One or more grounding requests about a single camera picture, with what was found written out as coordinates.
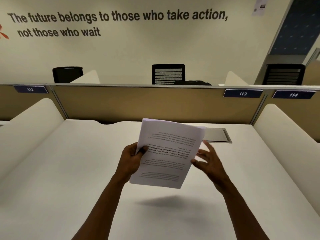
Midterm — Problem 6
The person's right hand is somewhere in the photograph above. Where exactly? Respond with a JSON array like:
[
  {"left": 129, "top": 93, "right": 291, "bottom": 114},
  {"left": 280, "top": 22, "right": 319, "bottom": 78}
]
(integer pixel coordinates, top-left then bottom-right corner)
[{"left": 191, "top": 140, "right": 230, "bottom": 194}]

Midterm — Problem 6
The person's left hand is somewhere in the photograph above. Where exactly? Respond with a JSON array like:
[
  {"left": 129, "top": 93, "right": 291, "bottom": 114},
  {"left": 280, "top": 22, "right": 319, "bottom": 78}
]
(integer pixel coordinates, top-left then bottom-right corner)
[{"left": 115, "top": 142, "right": 149, "bottom": 184}]

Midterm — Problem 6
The gathered stack of printed papers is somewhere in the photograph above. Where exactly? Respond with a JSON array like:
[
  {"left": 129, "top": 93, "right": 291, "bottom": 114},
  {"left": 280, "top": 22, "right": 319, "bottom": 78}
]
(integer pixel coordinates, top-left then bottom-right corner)
[{"left": 129, "top": 118, "right": 207, "bottom": 190}]

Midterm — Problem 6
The person's right forearm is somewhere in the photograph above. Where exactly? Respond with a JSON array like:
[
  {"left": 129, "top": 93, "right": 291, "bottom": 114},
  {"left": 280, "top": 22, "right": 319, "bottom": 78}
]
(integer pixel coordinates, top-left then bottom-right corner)
[{"left": 216, "top": 177, "right": 270, "bottom": 240}]

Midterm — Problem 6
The person's left forearm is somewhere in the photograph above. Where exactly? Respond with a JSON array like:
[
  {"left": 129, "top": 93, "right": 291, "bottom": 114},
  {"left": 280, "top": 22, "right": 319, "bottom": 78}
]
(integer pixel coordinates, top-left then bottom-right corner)
[{"left": 71, "top": 175, "right": 130, "bottom": 240}]

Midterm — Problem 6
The blue desk number plate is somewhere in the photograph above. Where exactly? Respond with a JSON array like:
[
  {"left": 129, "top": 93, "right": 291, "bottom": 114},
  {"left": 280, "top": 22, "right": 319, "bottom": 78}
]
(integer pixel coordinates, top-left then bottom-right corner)
[
  {"left": 13, "top": 85, "right": 49, "bottom": 94},
  {"left": 272, "top": 90, "right": 316, "bottom": 99},
  {"left": 223, "top": 89, "right": 264, "bottom": 98}
]

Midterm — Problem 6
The beige partition panel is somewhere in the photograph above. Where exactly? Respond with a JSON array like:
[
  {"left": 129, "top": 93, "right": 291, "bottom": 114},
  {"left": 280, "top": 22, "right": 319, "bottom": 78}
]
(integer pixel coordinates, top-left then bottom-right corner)
[
  {"left": 51, "top": 84, "right": 269, "bottom": 125},
  {"left": 261, "top": 88, "right": 320, "bottom": 143},
  {"left": 0, "top": 85, "right": 69, "bottom": 122}
]

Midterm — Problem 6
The white curved side divider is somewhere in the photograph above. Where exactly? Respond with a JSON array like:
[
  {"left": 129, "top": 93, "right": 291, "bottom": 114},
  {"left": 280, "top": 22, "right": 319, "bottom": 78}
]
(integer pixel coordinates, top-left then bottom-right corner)
[
  {"left": 252, "top": 103, "right": 320, "bottom": 218},
  {"left": 69, "top": 70, "right": 101, "bottom": 84},
  {"left": 218, "top": 71, "right": 250, "bottom": 86},
  {"left": 0, "top": 98, "right": 65, "bottom": 182}
]

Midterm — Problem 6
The black bag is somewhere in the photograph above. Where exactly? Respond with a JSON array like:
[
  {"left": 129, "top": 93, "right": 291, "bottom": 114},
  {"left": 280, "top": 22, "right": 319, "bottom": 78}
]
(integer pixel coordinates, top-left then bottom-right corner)
[{"left": 174, "top": 80, "right": 212, "bottom": 86}]

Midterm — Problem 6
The black slatted office chair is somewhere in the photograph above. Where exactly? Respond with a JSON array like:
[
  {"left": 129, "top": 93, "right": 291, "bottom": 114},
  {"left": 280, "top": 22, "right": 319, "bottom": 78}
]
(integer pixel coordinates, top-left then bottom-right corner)
[
  {"left": 152, "top": 63, "right": 186, "bottom": 85},
  {"left": 262, "top": 63, "right": 306, "bottom": 86}
]

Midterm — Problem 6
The black solid office chair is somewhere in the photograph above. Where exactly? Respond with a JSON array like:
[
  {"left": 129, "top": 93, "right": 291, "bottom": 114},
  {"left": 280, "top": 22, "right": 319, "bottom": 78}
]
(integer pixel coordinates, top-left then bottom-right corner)
[{"left": 52, "top": 66, "right": 84, "bottom": 84}]

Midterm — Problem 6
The grey framed beige partition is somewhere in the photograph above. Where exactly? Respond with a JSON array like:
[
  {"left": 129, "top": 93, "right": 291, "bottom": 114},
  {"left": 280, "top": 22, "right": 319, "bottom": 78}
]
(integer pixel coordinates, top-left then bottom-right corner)
[{"left": 301, "top": 47, "right": 320, "bottom": 86}]

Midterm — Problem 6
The grey desk cable flap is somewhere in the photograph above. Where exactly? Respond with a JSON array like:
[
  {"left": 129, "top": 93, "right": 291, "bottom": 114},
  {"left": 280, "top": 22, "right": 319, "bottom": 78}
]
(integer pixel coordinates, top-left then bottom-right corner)
[{"left": 204, "top": 127, "right": 232, "bottom": 144}]

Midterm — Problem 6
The blue dotted wall panel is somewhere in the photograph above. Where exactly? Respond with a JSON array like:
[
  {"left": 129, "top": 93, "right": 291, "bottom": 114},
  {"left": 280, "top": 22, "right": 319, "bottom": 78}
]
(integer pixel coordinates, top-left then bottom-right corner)
[{"left": 270, "top": 0, "right": 320, "bottom": 56}]

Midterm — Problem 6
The white paper wall notice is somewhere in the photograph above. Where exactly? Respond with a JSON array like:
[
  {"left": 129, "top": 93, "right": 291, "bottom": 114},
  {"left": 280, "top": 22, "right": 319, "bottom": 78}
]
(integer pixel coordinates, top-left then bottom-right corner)
[{"left": 251, "top": 0, "right": 268, "bottom": 17}]

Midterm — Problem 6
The orange petal wall decal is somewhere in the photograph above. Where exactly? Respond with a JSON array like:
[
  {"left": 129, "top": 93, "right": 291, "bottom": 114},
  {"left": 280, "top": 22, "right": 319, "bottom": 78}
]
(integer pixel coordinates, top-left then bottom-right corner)
[{"left": 0, "top": 23, "right": 10, "bottom": 40}]

